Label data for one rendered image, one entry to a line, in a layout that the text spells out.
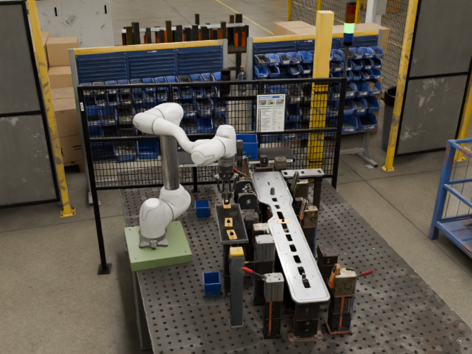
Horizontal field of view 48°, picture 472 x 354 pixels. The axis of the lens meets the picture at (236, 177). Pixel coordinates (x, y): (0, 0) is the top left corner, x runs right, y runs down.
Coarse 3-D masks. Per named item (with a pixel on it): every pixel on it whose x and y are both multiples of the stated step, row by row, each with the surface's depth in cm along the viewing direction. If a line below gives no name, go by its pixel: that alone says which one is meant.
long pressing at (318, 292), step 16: (256, 176) 364; (272, 176) 364; (256, 192) 343; (288, 192) 344; (272, 208) 326; (288, 208) 326; (272, 224) 310; (288, 224) 310; (304, 240) 295; (288, 256) 281; (304, 256) 281; (288, 272) 269; (288, 288) 259; (304, 288) 258; (320, 288) 258
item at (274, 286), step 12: (276, 276) 256; (264, 288) 260; (276, 288) 255; (276, 300) 258; (264, 312) 268; (276, 312) 262; (264, 324) 270; (276, 324) 266; (264, 336) 268; (276, 336) 269
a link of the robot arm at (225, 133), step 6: (222, 126) 269; (228, 126) 269; (216, 132) 270; (222, 132) 267; (228, 132) 267; (234, 132) 269; (216, 138) 266; (222, 138) 266; (228, 138) 268; (234, 138) 270; (228, 144) 267; (234, 144) 271; (228, 150) 268; (234, 150) 273; (228, 156) 273
